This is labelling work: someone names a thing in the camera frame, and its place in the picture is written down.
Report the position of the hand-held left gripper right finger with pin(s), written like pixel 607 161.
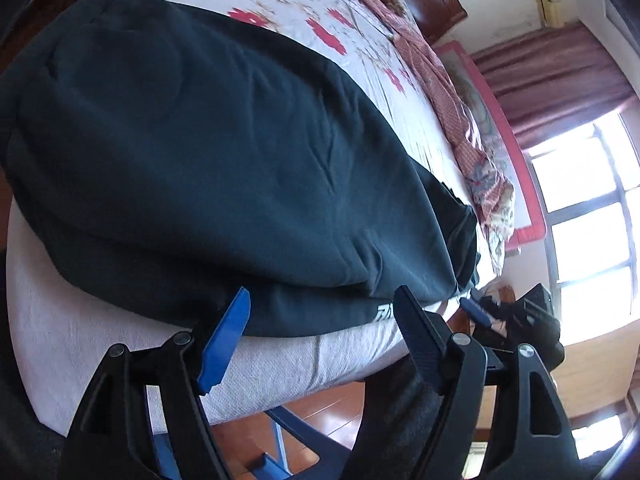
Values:
pixel 415 332

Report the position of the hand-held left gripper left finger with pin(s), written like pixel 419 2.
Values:
pixel 225 340

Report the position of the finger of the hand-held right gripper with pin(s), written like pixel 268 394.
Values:
pixel 473 309

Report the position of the dark teal pants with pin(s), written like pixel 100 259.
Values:
pixel 200 160

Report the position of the person's grey trouser leg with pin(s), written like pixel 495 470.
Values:
pixel 400 410

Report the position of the blue plastic stool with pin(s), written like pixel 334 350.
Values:
pixel 300 435

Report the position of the window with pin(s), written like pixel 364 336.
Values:
pixel 585 190

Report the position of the red checkered quilt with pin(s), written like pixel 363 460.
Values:
pixel 450 100

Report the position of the mauve curtain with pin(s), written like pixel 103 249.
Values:
pixel 550 75

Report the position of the bed with floral sheet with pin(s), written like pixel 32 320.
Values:
pixel 300 0

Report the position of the pink bed guard rail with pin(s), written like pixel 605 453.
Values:
pixel 502 127

